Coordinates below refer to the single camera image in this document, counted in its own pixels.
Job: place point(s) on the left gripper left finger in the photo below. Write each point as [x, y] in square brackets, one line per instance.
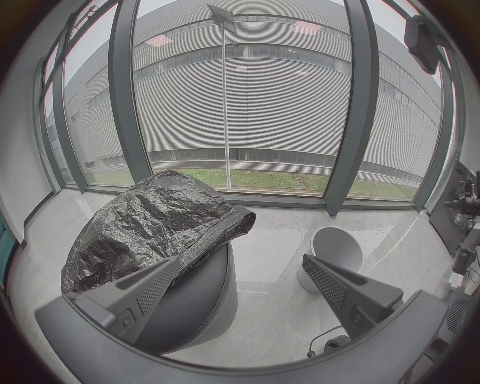
[150, 292]

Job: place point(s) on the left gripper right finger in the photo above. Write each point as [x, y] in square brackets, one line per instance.
[337, 288]

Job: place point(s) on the black plastic bag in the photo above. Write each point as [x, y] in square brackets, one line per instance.
[150, 221]

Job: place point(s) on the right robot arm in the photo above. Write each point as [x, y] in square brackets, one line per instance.
[467, 240]

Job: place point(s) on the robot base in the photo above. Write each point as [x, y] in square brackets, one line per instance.
[458, 315]

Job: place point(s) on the white trash bin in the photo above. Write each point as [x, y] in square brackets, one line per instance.
[337, 247]

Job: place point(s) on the dark grey round chair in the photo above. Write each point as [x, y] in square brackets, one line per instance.
[202, 300]

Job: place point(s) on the blue-green curtain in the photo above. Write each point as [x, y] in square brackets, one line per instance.
[5, 243]

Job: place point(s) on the window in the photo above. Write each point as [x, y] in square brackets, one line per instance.
[122, 93]

